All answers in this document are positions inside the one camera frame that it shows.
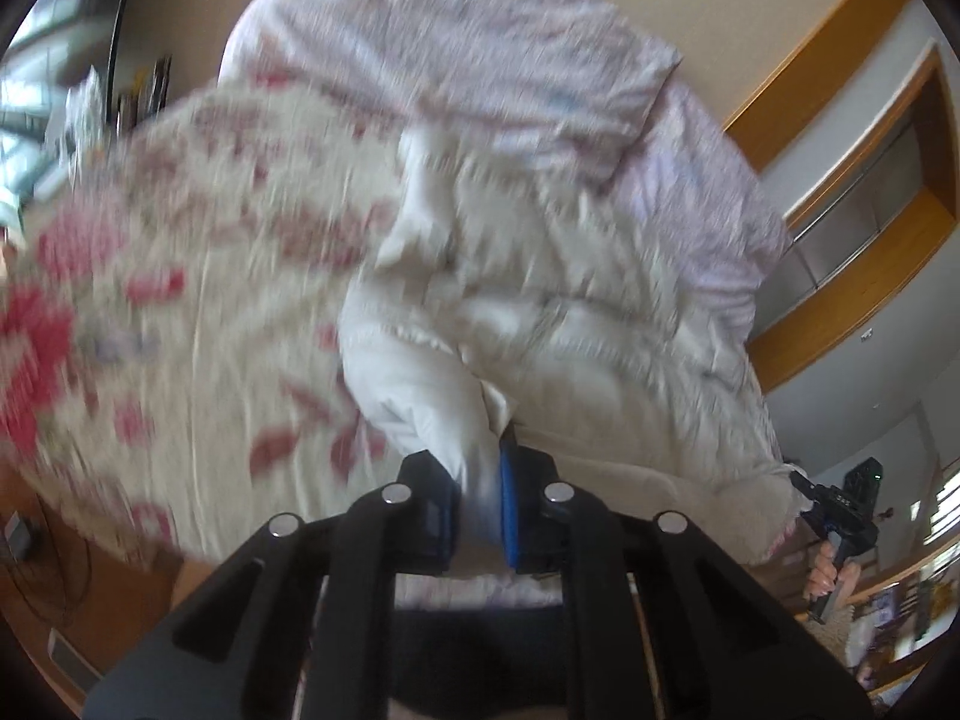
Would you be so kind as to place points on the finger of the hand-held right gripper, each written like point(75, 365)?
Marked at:
point(808, 495)

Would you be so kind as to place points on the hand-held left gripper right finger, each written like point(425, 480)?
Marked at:
point(510, 510)

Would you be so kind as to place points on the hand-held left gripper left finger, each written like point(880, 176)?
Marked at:
point(439, 517)

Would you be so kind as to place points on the cream puffer jacket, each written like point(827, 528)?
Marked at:
point(562, 315)

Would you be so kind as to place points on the person's right hand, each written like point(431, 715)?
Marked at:
point(829, 577)

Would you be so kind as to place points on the floral bed sheet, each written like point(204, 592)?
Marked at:
point(195, 255)

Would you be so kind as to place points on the lilac patterned duvet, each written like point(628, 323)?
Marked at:
point(465, 37)

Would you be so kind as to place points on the row of books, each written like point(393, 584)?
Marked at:
point(146, 90)

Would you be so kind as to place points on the window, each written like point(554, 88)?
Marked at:
point(37, 90)

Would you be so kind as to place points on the wooden wall niche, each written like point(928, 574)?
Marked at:
point(885, 240)

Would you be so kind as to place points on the wooden door frame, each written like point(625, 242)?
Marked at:
point(817, 67)

